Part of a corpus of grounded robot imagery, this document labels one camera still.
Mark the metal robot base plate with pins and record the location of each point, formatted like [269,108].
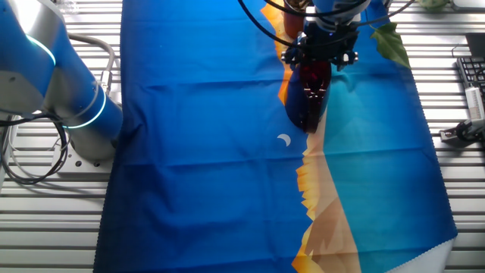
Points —
[87,167]

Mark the small green leaf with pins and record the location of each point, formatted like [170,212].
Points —
[392,45]

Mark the blue landscape print cloth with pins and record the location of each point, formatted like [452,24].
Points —
[208,151]

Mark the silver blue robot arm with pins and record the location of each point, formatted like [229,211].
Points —
[57,76]

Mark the grey flat device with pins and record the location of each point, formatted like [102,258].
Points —
[468,4]

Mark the dark red translucent watering can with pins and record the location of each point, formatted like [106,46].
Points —
[308,102]

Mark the round plant pot with soil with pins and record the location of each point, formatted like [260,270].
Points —
[292,22]

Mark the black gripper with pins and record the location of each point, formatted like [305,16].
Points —
[326,43]

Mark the black keyboard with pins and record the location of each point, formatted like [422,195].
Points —
[471,70]

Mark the black flat device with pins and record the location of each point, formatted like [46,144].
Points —
[476,44]

